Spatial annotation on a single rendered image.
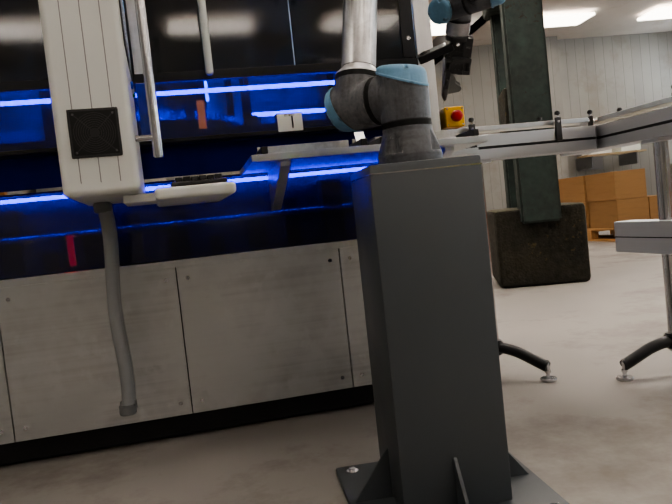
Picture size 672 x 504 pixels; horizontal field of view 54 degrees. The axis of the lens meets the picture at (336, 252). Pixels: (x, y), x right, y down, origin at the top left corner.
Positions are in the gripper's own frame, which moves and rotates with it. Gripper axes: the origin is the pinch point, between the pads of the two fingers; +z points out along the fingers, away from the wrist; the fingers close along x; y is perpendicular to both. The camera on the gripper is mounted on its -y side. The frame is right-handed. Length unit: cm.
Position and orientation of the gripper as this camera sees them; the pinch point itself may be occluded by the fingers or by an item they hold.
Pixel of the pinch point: (442, 96)
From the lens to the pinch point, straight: 226.2
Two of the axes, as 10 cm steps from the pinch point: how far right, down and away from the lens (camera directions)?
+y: 10.0, 0.5, -0.3
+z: -0.3, 8.4, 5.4
